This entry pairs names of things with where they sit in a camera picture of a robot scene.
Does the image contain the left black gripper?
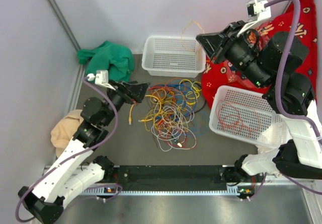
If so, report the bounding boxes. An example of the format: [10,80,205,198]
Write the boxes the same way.
[102,80,151,127]

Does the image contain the orange thin cable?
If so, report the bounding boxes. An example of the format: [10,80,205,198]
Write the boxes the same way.
[180,20,206,66]

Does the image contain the yellow cable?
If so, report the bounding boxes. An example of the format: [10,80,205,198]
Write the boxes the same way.
[128,79,202,134]

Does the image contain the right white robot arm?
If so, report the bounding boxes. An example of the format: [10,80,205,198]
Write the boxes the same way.
[196,21,321,182]

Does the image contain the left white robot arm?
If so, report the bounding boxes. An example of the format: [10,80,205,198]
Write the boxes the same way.
[16,79,149,223]

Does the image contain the green cloth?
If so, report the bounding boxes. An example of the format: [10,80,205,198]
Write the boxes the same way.
[76,41,135,82]

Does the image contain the white basket at back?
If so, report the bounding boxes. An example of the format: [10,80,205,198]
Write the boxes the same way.
[141,36,206,78]

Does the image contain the white basket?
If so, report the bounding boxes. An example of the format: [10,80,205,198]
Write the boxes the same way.
[209,86,291,146]
[141,36,206,78]

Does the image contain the white basket at right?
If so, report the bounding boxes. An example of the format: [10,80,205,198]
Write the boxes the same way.
[209,86,291,146]

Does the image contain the beige cloth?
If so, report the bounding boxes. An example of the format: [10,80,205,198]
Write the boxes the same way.
[51,109,84,158]

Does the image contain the red patterned cloth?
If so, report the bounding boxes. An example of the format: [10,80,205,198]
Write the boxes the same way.
[201,0,318,107]

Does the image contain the white cloth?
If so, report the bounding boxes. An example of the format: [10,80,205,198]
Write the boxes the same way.
[256,144,280,158]

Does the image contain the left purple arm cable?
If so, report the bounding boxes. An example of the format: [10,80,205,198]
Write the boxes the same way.
[15,75,119,222]

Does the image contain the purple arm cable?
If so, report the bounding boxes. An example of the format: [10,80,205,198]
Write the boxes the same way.
[264,0,322,196]
[15,75,119,222]

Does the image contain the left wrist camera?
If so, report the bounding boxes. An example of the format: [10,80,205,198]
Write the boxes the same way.
[87,70,116,90]

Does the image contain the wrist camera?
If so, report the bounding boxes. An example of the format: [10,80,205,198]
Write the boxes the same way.
[87,70,116,90]
[237,0,272,37]

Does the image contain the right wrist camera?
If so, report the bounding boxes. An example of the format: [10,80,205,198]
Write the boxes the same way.
[237,0,272,37]

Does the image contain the white cable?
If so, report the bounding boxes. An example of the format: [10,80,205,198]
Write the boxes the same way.
[150,100,198,152]

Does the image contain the black cable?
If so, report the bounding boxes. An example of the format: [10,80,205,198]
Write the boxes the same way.
[193,97,207,114]

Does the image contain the blue cable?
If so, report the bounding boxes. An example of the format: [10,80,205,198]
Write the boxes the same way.
[166,79,209,138]

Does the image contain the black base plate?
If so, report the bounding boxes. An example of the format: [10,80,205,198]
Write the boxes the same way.
[113,165,238,191]

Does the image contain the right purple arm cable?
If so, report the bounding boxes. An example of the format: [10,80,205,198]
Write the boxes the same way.
[264,0,322,196]

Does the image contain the grey slotted cable duct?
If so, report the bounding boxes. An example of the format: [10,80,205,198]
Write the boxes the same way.
[81,186,254,197]

